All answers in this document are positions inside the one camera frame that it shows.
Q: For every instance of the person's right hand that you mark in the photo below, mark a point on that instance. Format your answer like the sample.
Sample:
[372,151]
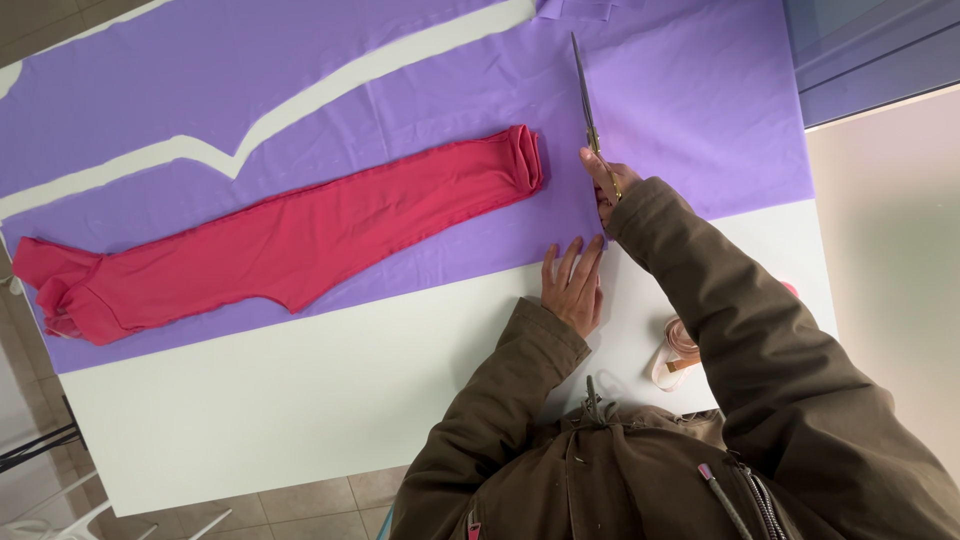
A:
[616,178]

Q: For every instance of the person's left hand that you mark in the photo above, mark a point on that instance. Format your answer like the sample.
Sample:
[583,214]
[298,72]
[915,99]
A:
[571,296]

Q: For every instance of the large purple fabric sheet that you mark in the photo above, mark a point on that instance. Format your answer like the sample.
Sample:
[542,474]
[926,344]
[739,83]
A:
[675,112]

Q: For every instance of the pink ribbon roll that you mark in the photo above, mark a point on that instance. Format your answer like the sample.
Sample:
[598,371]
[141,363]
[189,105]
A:
[675,345]

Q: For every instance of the small purple fabric scrap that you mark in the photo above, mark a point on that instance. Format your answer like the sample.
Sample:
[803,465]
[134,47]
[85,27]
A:
[585,7]

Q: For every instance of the brown jacket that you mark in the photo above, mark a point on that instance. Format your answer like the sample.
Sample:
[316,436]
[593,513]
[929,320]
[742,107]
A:
[645,480]

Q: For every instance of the small pink round object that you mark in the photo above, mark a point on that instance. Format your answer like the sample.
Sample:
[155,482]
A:
[790,289]

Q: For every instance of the red folded garment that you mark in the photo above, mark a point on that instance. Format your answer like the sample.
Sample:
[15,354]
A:
[300,240]

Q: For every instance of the grey glass panel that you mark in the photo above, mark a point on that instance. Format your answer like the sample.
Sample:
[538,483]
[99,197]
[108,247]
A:
[870,52]

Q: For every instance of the cut purple fabric piece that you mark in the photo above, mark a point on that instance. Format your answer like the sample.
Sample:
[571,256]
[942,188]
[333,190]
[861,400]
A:
[150,90]

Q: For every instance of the black metal stand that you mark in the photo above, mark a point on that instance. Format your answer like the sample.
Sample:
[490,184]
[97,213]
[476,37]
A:
[37,442]

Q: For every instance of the white chair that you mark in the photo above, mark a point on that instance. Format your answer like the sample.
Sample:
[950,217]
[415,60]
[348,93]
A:
[60,521]

